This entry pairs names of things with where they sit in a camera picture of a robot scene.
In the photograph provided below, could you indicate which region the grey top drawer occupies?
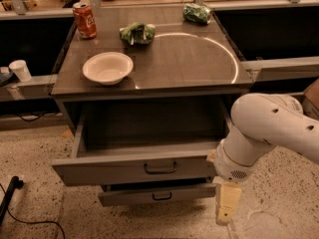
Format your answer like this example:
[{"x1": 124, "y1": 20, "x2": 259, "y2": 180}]
[{"x1": 52, "y1": 97, "x2": 229, "y2": 185}]

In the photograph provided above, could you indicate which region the grey drawer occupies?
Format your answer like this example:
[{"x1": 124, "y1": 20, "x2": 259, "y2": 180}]
[
  {"x1": 52, "y1": 97, "x2": 229, "y2": 185},
  {"x1": 98, "y1": 178, "x2": 215, "y2": 206}
]

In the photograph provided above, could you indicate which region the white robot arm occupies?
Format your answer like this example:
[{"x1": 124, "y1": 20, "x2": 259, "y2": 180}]
[{"x1": 207, "y1": 93, "x2": 319, "y2": 225}]

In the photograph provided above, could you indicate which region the grey bottom drawer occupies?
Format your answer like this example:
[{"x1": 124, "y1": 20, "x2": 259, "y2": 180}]
[{"x1": 98, "y1": 178, "x2": 215, "y2": 206}]

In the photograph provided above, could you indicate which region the grey drawer cabinet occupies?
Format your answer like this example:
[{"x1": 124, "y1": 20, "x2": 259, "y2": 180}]
[{"x1": 52, "y1": 5, "x2": 252, "y2": 128}]

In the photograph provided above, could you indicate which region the cardboard box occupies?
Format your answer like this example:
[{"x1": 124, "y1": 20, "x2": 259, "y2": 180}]
[{"x1": 302, "y1": 79, "x2": 319, "y2": 120}]

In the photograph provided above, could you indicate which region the white bowl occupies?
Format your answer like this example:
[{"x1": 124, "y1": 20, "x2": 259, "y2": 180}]
[{"x1": 83, "y1": 52, "x2": 134, "y2": 86}]

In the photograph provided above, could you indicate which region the green crumpled bag rear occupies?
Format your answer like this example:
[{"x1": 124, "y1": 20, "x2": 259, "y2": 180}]
[{"x1": 183, "y1": 3, "x2": 211, "y2": 25}]

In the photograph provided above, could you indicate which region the green crumpled chip bag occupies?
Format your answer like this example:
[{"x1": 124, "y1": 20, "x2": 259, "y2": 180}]
[{"x1": 120, "y1": 22, "x2": 156, "y2": 45}]

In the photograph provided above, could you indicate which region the black power plug bar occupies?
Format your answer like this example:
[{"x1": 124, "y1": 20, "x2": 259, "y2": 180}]
[{"x1": 0, "y1": 176, "x2": 24, "y2": 225}]

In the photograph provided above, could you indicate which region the red soda can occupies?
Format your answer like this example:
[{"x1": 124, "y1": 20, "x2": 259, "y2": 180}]
[{"x1": 73, "y1": 2, "x2": 97, "y2": 39}]

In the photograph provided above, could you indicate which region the white paper cup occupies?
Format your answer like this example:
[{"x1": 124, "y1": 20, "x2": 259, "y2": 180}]
[{"x1": 9, "y1": 60, "x2": 32, "y2": 82}]

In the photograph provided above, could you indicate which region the black top drawer handle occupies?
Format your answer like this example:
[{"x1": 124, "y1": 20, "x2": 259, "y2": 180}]
[{"x1": 144, "y1": 161, "x2": 177, "y2": 175}]

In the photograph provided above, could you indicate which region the grey side rail right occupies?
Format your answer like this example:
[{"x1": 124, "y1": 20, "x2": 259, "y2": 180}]
[{"x1": 242, "y1": 56, "x2": 319, "y2": 82}]

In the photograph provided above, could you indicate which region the black floor cable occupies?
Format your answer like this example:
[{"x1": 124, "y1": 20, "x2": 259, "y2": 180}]
[{"x1": 0, "y1": 182, "x2": 67, "y2": 239}]

